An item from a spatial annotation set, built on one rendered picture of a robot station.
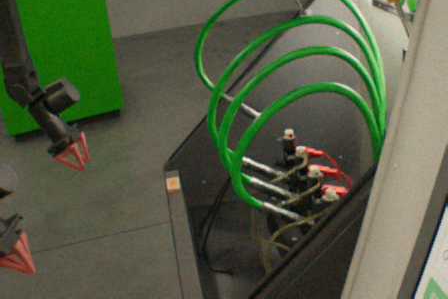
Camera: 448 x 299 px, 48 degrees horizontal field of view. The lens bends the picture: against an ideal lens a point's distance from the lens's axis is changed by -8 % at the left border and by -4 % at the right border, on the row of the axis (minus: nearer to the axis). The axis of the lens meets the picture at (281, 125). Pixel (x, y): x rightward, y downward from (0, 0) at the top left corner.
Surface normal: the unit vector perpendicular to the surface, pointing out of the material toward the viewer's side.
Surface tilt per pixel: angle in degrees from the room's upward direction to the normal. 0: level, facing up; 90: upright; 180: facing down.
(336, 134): 90
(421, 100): 76
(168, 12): 90
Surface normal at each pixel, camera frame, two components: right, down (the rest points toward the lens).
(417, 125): -0.95, -0.07
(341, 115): 0.26, 0.37
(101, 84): 0.48, 0.33
